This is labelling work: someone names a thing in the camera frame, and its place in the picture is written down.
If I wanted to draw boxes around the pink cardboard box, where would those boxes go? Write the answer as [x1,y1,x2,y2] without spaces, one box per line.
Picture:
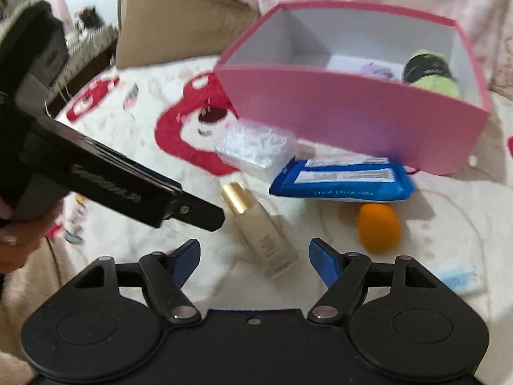
[214,2,490,176]

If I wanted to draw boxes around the brown pillow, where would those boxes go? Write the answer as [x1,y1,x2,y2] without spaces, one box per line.
[115,0,261,69]

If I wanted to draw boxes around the green yarn ball black label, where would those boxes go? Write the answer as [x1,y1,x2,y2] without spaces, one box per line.
[402,49,461,99]

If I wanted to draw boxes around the small white blue packet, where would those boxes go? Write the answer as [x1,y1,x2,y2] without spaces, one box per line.
[435,265,484,295]

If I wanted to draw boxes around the person's left hand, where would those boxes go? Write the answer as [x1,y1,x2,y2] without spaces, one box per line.
[0,198,65,275]

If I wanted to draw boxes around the orange makeup sponge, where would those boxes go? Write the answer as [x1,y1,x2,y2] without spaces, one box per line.
[358,203,401,254]

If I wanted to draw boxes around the white red printed blanket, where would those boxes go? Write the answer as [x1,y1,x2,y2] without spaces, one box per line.
[40,54,513,370]

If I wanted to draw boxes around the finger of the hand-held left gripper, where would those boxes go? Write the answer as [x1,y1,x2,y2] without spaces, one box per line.
[160,186,225,232]

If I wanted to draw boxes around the gold cylindrical container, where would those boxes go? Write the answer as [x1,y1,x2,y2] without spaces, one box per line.
[221,182,299,281]

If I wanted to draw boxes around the cluttered side table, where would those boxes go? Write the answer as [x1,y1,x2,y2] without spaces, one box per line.
[64,6,119,85]

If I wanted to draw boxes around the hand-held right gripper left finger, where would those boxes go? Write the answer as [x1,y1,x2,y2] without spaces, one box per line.
[73,239,202,325]

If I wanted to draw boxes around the small purple item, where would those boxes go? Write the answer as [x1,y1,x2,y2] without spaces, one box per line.
[358,61,401,81]

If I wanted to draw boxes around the blue wet wipes pack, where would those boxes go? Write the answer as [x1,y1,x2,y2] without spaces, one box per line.
[269,156,416,200]

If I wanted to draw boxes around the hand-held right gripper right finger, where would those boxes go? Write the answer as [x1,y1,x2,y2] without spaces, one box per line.
[308,237,442,325]

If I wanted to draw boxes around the clear plastic bag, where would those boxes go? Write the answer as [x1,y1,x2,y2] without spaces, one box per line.
[215,122,298,180]

